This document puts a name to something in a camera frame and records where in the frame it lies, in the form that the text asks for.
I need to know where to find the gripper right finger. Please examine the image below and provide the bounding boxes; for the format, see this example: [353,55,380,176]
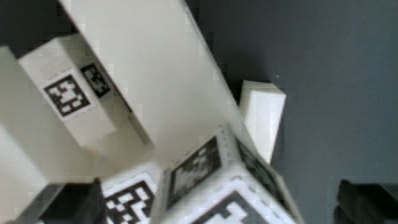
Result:
[334,180,398,224]

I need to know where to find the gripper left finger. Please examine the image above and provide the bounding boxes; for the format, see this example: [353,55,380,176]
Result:
[14,179,106,224]

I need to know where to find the white tagged cube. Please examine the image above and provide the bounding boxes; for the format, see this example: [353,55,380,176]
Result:
[149,125,304,224]

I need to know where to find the white chair back part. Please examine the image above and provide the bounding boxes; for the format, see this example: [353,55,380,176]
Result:
[0,0,263,208]

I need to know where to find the white chair leg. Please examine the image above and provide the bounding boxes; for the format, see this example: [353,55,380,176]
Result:
[101,163,160,224]
[18,34,142,155]

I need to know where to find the white U-shaped obstacle frame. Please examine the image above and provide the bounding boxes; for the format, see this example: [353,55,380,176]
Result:
[240,81,286,162]

